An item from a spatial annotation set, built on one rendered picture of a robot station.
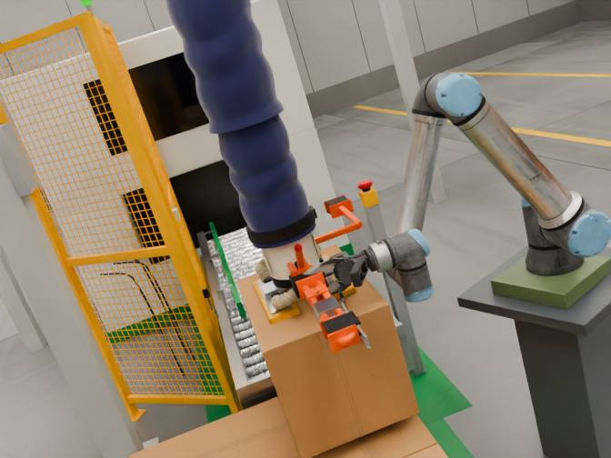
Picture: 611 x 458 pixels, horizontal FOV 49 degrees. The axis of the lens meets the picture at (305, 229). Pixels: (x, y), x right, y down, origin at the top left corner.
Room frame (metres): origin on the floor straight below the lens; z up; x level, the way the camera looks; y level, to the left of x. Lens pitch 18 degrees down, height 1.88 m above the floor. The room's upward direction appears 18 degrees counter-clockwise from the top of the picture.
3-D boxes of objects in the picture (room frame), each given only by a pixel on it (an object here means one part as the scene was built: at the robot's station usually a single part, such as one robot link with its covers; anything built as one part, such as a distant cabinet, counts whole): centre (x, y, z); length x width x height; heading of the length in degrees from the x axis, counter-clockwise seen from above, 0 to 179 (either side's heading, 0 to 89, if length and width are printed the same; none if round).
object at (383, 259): (1.84, -0.18, 1.13); 0.09 x 0.05 x 0.10; 8
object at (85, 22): (3.22, 0.94, 1.05); 0.87 x 0.10 x 2.10; 60
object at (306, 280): (1.82, 0.04, 1.13); 0.10 x 0.08 x 0.06; 98
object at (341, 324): (1.47, 0.00, 1.12); 0.08 x 0.07 x 0.05; 8
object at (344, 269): (1.84, -0.10, 1.12); 0.12 x 0.09 x 0.08; 98
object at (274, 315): (2.06, 0.17, 1.03); 0.34 x 0.10 x 0.05; 8
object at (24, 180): (2.94, 1.10, 1.62); 0.20 x 0.05 x 0.30; 8
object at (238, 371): (3.44, 0.57, 0.50); 2.31 x 0.05 x 0.19; 8
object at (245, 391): (2.32, 0.10, 0.58); 0.70 x 0.03 x 0.06; 98
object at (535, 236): (2.08, -0.80, 0.99); 0.17 x 0.15 x 0.18; 6
